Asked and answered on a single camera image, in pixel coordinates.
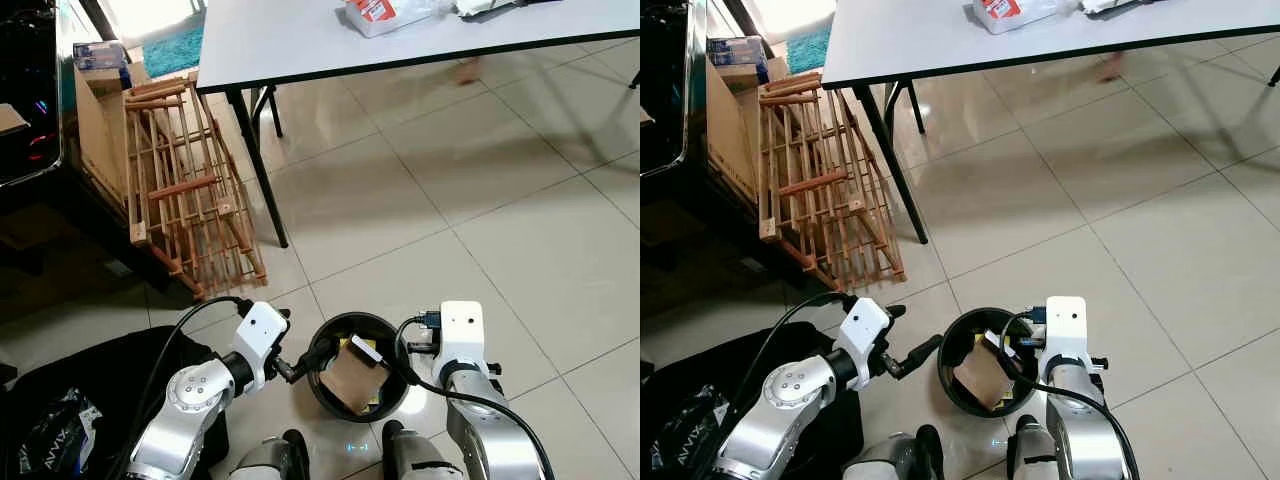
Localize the black fabric bag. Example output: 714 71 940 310
640 321 867 480
0 324 233 480

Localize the brown cardboard box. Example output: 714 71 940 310
704 58 773 208
71 60 153 213

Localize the clear plastic bag red label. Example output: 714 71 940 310
971 0 1078 37
344 0 443 40

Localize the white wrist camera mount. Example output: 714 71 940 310
1042 295 1090 372
842 296 895 390
234 301 290 394
436 301 489 377

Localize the silver robot left leg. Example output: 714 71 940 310
858 424 947 480
228 429 312 480

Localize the black round rubbish bin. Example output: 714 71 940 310
936 306 1042 420
306 311 412 424

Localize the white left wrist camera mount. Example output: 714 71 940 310
842 296 895 390
234 301 290 394

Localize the small blue printed box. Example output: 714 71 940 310
71 39 132 72
706 36 767 70

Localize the black metal table leg frame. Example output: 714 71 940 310
224 86 292 250
854 83 932 247

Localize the wooden slatted shoe rack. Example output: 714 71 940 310
124 71 270 302
756 71 907 293

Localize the teal floor mat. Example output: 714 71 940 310
784 24 834 77
139 24 207 80

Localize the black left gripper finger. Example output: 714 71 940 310
296 338 338 380
901 332 945 377

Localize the silver robot leg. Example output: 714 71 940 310
1007 414 1063 480
858 424 947 480
381 419 473 480
228 429 312 480

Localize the black printed plastic bag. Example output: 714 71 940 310
649 423 713 480
18 388 103 478

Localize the silver robot right leg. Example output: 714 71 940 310
381 419 473 480
1007 414 1063 480

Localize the brown cardboard piece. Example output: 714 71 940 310
319 338 392 417
951 334 1022 412

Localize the glossy black appliance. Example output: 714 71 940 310
640 0 708 183
0 0 78 189

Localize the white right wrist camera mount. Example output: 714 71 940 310
436 301 489 377
1042 295 1090 372

